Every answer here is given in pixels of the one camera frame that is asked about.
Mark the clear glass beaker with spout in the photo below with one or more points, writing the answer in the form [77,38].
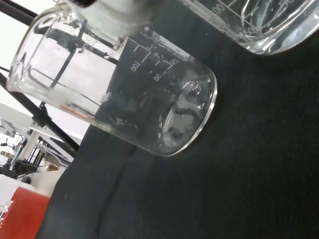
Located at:
[194,112]

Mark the small clear clip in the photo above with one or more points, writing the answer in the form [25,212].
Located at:
[105,97]

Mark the black bench cloth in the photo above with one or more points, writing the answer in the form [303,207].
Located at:
[224,174]

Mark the black tripod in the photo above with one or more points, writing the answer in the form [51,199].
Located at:
[57,134]

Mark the red box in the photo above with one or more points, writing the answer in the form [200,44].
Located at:
[22,214]

